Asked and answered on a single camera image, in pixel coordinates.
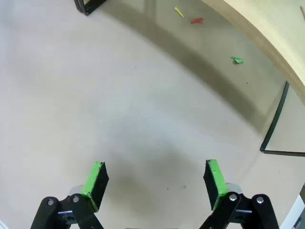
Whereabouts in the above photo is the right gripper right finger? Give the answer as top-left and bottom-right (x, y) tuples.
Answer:
(199, 159), (280, 229)

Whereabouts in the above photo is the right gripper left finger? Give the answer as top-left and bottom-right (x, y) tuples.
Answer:
(30, 161), (110, 229)

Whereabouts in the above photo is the wooden shelf black metal frame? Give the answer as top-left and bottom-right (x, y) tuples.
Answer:
(73, 0), (305, 157)

